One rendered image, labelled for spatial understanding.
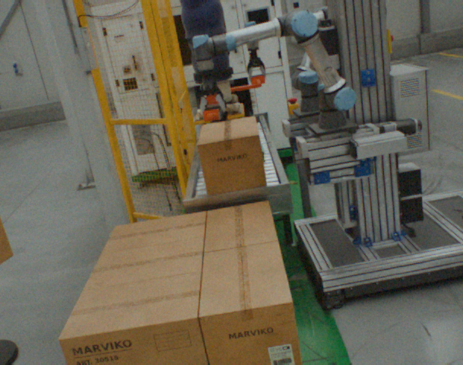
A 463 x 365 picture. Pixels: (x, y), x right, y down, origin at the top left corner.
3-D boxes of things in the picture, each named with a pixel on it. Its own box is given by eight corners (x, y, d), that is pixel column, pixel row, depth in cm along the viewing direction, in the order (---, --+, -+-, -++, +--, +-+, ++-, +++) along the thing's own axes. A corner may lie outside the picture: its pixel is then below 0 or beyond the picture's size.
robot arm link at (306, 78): (304, 96, 313) (302, 74, 308) (297, 94, 325) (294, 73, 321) (322, 93, 315) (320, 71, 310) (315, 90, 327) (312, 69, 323)
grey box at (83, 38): (91, 68, 385) (80, 27, 375) (98, 67, 384) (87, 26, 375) (84, 71, 366) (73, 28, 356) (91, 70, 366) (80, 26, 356)
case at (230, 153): (211, 175, 392) (201, 125, 379) (263, 166, 391) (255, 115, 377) (208, 203, 336) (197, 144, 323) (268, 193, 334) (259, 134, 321)
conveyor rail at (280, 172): (261, 133, 555) (258, 115, 549) (265, 131, 555) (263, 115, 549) (285, 211, 337) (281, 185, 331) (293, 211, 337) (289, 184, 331)
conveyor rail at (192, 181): (202, 143, 557) (199, 126, 551) (207, 142, 557) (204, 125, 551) (188, 228, 339) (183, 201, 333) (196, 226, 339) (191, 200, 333)
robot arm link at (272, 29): (295, 10, 258) (204, 33, 250) (303, 8, 248) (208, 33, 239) (299, 33, 262) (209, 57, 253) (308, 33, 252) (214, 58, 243)
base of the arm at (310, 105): (321, 105, 330) (319, 90, 327) (327, 109, 316) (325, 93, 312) (298, 109, 330) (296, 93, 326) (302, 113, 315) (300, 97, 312)
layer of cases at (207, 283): (129, 280, 340) (115, 226, 327) (277, 255, 337) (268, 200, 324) (83, 414, 227) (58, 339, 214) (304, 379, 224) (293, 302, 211)
